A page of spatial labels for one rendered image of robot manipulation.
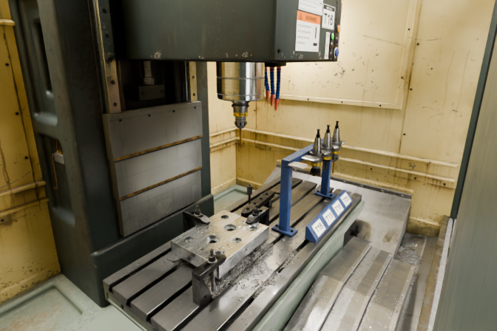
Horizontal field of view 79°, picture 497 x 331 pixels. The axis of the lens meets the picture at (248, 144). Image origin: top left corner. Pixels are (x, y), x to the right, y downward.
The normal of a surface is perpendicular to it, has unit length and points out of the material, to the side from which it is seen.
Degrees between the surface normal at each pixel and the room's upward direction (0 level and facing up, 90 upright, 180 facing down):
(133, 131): 91
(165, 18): 90
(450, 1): 90
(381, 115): 90
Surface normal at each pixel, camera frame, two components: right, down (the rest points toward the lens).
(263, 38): -0.59, 0.22
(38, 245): 0.80, 0.17
